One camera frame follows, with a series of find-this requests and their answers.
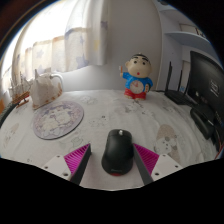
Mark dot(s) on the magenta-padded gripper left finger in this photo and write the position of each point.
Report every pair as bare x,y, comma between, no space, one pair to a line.
77,156

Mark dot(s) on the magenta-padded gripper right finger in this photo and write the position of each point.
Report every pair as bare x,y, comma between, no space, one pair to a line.
148,159

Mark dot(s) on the black computer mouse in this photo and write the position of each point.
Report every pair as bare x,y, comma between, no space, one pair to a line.
117,153

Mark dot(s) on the round purple printed mouse pad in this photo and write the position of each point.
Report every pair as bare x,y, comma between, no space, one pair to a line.
57,120

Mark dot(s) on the white cartoon-print tablecloth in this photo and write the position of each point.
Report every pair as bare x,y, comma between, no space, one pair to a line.
100,113

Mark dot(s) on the black box device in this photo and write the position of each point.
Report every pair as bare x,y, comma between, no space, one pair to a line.
201,121

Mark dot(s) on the black router with antennas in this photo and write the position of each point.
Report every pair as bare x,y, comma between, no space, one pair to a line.
178,96

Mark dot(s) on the large white conch shell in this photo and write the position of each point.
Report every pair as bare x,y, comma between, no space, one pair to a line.
45,91

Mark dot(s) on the white kettle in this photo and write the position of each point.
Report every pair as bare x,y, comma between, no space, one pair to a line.
60,80

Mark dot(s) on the cartoon boy figurine clock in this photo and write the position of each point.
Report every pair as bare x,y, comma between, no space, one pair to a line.
137,80

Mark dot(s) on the black keyboard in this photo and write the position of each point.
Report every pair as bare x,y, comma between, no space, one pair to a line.
6,115

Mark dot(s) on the black computer monitor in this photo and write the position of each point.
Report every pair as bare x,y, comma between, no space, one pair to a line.
206,83

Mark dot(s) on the white star-print curtain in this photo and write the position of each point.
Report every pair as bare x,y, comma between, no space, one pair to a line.
60,36

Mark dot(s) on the white wall shelf unit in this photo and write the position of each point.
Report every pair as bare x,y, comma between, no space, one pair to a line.
180,36

